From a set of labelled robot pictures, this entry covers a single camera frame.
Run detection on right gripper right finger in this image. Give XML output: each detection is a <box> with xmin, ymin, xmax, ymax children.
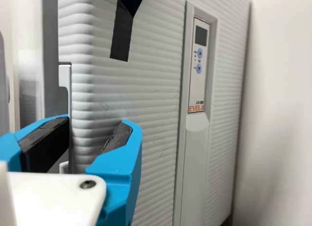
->
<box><xmin>85</xmin><ymin>119</ymin><xmax>144</xmax><ymax>226</ymax></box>

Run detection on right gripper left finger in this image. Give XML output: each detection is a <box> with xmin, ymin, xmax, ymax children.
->
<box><xmin>0</xmin><ymin>114</ymin><xmax>70</xmax><ymax>173</ymax></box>

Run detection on incubator door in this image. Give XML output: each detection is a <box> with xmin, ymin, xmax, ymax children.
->
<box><xmin>58</xmin><ymin>0</ymin><xmax>252</xmax><ymax>226</ymax></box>

